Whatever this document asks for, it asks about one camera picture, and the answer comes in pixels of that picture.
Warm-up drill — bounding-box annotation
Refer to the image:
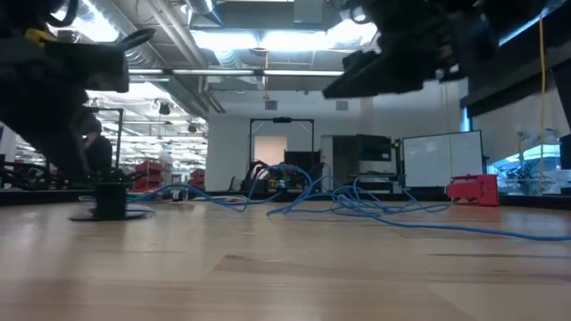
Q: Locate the white whiteboard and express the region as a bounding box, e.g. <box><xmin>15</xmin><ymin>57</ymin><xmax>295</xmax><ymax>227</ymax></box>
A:
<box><xmin>402</xmin><ymin>129</ymin><xmax>485</xmax><ymax>188</ymax></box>

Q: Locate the black cabinet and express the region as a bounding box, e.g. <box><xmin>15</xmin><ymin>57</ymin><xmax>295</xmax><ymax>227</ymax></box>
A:
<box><xmin>332</xmin><ymin>133</ymin><xmax>394</xmax><ymax>191</ymax></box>

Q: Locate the person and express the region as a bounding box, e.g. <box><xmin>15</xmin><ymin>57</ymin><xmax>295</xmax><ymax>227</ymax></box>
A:
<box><xmin>82</xmin><ymin>116</ymin><xmax>113</xmax><ymax>182</ymax></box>

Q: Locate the green wire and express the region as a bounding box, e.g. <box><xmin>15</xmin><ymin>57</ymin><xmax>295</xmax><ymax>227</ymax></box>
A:
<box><xmin>127</xmin><ymin>192</ymin><xmax>173</xmax><ymax>200</ymax></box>

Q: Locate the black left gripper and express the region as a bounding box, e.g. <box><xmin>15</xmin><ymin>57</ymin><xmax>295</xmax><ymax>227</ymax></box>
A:
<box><xmin>0</xmin><ymin>26</ymin><xmax>131</xmax><ymax>180</ymax></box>

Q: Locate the black plastic cable spool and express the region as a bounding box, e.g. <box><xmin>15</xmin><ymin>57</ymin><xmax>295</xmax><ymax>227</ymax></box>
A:
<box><xmin>69</xmin><ymin>180</ymin><xmax>153</xmax><ymax>223</ymax></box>

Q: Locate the red plastic cable holder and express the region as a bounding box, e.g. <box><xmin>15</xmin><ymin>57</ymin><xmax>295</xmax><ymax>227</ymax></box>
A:
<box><xmin>446</xmin><ymin>173</ymin><xmax>501</xmax><ymax>208</ymax></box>

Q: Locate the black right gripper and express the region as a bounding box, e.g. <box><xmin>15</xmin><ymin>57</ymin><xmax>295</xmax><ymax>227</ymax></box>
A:
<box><xmin>323</xmin><ymin>0</ymin><xmax>503</xmax><ymax>100</ymax></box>

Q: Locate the red storage bin rack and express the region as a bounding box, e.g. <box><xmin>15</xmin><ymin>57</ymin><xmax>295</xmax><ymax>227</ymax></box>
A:
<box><xmin>189</xmin><ymin>168</ymin><xmax>207</xmax><ymax>189</ymax></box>
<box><xmin>132</xmin><ymin>160</ymin><xmax>165</xmax><ymax>192</ymax></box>

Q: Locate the long blue cable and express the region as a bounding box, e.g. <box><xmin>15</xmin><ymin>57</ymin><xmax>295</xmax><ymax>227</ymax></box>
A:
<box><xmin>249</xmin><ymin>163</ymin><xmax>571</xmax><ymax>243</ymax></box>

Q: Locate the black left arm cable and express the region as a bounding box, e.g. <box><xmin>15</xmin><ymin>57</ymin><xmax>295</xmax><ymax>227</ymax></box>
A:
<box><xmin>116</xmin><ymin>28</ymin><xmax>157</xmax><ymax>51</ymax></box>

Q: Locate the long ceiling light bar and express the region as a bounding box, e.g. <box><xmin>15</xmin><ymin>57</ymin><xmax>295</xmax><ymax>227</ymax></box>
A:
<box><xmin>128</xmin><ymin>67</ymin><xmax>345</xmax><ymax>78</ymax></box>

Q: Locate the black box tower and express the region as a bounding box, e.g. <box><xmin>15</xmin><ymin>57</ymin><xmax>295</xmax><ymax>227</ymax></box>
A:
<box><xmin>284</xmin><ymin>150</ymin><xmax>323</xmax><ymax>192</ymax></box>

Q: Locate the yellow hanging cable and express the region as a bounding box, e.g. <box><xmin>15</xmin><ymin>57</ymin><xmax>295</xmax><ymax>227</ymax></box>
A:
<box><xmin>536</xmin><ymin>17</ymin><xmax>548</xmax><ymax>196</ymax></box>

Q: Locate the silver ventilation duct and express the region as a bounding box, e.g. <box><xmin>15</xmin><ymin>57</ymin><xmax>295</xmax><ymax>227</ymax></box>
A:
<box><xmin>48</xmin><ymin>0</ymin><xmax>227</xmax><ymax>118</ymax></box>

